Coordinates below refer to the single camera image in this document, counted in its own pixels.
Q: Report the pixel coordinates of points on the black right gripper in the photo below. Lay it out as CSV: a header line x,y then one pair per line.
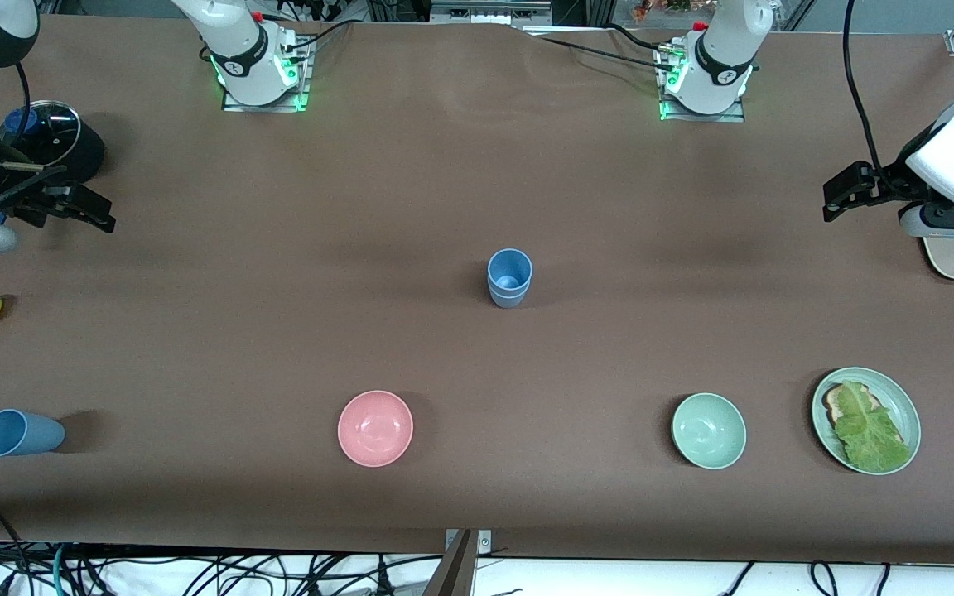
x,y
20,196

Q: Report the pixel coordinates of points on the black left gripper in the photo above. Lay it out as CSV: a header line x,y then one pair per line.
x,y
889,184

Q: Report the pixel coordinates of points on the blue plastic cup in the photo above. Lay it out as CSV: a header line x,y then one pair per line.
x,y
510,265
510,303
26,434

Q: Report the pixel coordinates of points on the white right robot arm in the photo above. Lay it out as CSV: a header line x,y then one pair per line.
x,y
241,58

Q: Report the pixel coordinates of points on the glass lid with blue knob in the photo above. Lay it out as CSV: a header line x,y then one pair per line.
x,y
50,136

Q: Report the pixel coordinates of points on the pale green plate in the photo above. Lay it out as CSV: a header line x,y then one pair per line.
x,y
899,397

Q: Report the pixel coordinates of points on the toast slice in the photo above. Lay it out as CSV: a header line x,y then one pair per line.
x,y
835,403

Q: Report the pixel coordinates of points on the green lettuce leaf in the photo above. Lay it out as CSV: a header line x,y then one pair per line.
x,y
870,430

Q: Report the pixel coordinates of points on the pale green bowl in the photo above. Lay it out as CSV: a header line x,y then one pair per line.
x,y
709,430

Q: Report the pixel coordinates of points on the pink bowl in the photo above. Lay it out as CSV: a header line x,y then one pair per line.
x,y
375,428

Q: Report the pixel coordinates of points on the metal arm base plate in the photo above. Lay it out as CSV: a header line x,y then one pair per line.
x,y
299,83
734,112

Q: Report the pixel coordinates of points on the metal frame fixture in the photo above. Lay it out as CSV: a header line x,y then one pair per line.
x,y
485,10

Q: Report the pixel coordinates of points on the small metal table bracket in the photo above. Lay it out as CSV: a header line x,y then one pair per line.
x,y
485,542

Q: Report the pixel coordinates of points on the dark camera stand leg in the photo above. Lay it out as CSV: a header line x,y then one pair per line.
x,y
454,571

